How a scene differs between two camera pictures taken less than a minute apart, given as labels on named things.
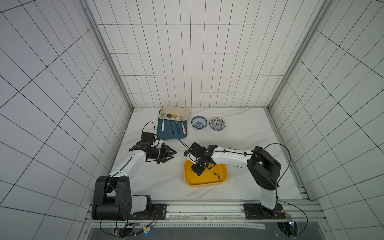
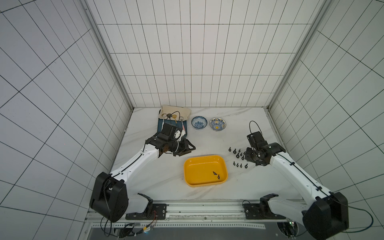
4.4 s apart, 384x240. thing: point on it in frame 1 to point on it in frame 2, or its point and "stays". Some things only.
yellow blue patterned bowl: (217, 124) stays
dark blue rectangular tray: (167, 133) stays
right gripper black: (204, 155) to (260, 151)
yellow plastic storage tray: (218, 174) stays
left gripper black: (165, 149) to (184, 149)
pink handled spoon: (181, 118) stays
